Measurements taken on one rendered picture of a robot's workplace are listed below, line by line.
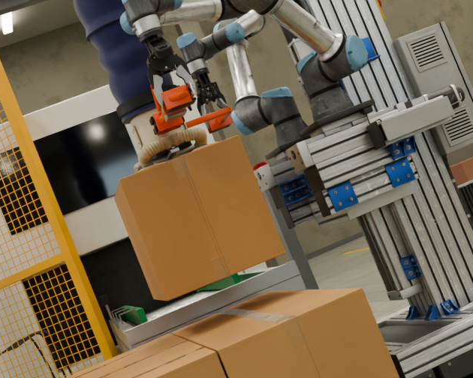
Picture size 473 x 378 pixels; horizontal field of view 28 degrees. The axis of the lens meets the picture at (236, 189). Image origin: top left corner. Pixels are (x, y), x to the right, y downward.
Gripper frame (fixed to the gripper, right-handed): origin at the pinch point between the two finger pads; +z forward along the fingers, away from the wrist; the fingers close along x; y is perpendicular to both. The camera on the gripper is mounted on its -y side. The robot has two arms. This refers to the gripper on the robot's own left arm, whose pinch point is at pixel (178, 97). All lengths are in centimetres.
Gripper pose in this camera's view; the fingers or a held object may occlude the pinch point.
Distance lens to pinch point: 266.2
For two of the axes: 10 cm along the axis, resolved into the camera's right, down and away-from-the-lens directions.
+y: -1.6, 0.9, 9.8
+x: -9.1, 3.8, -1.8
